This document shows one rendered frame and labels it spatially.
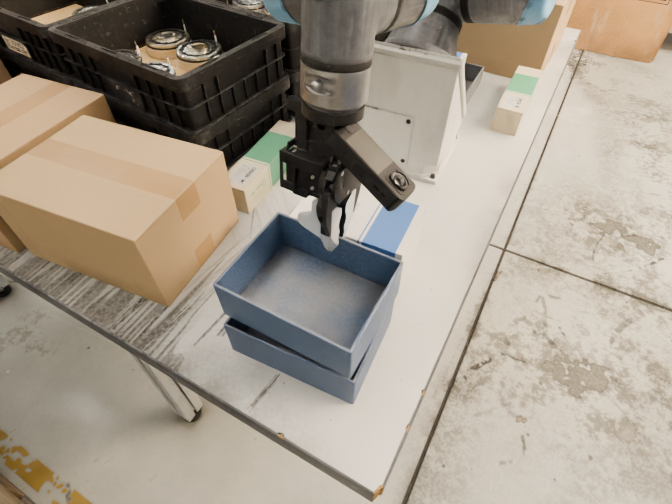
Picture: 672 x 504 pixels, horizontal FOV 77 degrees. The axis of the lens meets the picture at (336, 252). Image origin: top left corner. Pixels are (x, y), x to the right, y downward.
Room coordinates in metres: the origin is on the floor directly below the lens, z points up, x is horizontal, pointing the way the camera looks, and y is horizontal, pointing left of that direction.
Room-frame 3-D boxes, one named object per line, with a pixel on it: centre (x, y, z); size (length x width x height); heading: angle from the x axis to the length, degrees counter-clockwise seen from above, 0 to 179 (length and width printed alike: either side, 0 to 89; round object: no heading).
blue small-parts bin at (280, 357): (0.34, 0.03, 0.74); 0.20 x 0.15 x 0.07; 65
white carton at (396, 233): (0.52, -0.04, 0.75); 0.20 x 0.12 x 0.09; 64
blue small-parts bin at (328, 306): (0.34, 0.03, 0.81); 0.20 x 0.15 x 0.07; 61
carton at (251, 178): (0.73, 0.15, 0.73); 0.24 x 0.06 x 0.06; 155
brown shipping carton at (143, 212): (0.54, 0.37, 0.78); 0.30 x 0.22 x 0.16; 68
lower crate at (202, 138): (0.92, 0.35, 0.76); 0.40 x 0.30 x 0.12; 56
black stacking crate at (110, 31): (0.92, 0.35, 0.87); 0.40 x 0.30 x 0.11; 56
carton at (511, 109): (1.00, -0.46, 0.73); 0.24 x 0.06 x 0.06; 152
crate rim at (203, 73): (0.92, 0.35, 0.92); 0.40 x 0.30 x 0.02; 56
